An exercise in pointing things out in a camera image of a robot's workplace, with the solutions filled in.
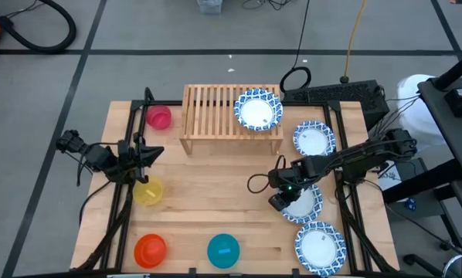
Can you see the white paper sheet with writing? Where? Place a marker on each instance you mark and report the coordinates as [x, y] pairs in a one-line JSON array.
[[389, 181]]

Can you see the black box with pink label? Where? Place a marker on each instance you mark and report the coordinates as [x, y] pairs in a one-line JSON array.
[[460, 102]]

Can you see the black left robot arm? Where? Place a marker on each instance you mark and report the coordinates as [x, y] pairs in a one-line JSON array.
[[96, 156]]

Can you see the small blue tag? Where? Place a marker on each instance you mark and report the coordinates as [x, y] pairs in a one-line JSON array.
[[411, 204]]

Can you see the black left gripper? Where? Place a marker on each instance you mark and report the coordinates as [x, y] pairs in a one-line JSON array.
[[130, 158]]

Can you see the teal plastic bowl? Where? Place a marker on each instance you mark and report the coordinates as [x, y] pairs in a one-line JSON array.
[[223, 251]]

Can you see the yellow plastic bowl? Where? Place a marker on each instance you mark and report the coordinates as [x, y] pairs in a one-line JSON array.
[[150, 193]]

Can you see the black equipment cart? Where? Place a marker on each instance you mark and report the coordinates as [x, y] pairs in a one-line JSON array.
[[459, 135]]

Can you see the black aluminium table frame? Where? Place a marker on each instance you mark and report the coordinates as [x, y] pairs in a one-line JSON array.
[[137, 104]]

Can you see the wooden slatted shelf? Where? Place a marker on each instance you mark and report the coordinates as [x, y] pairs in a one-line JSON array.
[[208, 112]]

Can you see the clear plastic box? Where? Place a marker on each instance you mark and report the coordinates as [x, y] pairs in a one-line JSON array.
[[209, 5]]

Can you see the blue patterned paper bowl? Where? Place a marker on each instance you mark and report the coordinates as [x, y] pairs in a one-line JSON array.
[[256, 112], [320, 249], [314, 141], [306, 208]]

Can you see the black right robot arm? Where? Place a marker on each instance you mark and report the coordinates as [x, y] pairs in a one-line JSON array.
[[354, 156]]

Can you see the orange plastic bowl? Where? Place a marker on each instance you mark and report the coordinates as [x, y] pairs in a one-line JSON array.
[[150, 251]]

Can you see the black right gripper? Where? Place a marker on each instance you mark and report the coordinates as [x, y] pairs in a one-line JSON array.
[[293, 175]]

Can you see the pink plastic bowl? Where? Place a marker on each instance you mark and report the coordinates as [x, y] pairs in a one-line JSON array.
[[158, 117]]

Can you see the white plastic bag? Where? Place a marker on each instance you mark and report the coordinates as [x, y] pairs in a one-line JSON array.
[[416, 108]]

